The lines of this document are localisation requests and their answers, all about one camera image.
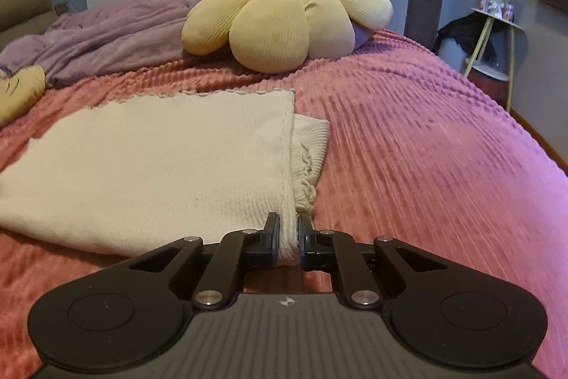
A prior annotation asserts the black cloth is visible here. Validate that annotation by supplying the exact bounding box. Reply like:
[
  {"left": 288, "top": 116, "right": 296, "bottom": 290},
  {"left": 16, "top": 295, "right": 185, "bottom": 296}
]
[{"left": 432, "top": 12, "right": 489, "bottom": 56}]

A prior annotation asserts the pink ribbed bedspread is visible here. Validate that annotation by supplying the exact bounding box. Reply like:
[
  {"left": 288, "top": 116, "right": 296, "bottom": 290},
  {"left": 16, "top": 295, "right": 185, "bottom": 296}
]
[{"left": 0, "top": 28, "right": 568, "bottom": 379}]

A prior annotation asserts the yellow face plush pillow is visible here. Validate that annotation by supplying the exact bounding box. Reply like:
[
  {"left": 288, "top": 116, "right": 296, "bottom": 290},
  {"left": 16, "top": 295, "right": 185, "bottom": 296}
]
[{"left": 0, "top": 65, "right": 48, "bottom": 126}]

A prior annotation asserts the yellow-legged side table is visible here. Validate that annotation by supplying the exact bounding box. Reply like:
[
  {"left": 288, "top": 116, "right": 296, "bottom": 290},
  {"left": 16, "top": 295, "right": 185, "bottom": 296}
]
[{"left": 461, "top": 6, "right": 529, "bottom": 112}]

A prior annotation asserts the yellow flower plush pillow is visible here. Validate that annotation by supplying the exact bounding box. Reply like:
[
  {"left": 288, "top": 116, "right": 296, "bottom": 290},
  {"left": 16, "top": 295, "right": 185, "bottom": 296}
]
[{"left": 181, "top": 0, "right": 395, "bottom": 75}]

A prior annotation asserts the olive green sofa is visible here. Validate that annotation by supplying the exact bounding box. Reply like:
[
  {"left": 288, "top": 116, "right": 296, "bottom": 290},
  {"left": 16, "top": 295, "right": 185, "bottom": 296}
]
[{"left": 0, "top": 0, "right": 70, "bottom": 47}]

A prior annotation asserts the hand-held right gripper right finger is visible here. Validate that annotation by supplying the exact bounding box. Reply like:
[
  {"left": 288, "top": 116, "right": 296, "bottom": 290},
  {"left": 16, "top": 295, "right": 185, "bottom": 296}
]
[{"left": 296, "top": 212, "right": 445, "bottom": 311}]

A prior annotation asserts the purple fleece blanket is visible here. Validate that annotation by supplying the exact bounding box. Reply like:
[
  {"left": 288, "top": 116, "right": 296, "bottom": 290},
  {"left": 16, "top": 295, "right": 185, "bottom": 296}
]
[{"left": 0, "top": 0, "right": 210, "bottom": 89}]

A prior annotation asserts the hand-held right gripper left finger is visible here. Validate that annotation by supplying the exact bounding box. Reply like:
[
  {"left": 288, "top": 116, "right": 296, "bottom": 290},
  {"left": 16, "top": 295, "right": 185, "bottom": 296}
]
[{"left": 126, "top": 211, "right": 282, "bottom": 311}]

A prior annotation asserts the white ribbed knit sweater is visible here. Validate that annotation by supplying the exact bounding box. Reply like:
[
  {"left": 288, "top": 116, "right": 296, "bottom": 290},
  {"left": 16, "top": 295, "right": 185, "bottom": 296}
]
[{"left": 0, "top": 88, "right": 332, "bottom": 269}]

